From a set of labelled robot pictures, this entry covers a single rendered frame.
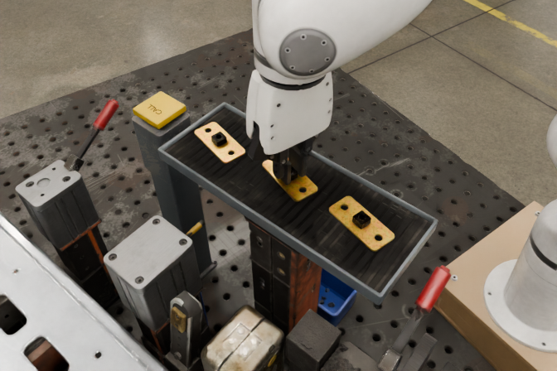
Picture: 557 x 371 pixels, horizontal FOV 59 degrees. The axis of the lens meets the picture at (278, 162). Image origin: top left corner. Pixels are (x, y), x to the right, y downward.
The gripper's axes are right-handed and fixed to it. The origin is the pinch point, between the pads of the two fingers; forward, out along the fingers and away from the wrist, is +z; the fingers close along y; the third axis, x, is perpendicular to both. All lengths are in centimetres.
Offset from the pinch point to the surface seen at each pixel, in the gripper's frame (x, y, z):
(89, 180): -62, 18, 49
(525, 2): -124, -287, 118
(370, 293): 19.5, 2.8, 2.5
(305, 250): 10.7, 5.3, 2.6
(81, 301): -8.9, 30.2, 18.5
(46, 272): -17.0, 33.1, 18.8
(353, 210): 9.5, -3.2, 2.4
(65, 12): -287, -28, 119
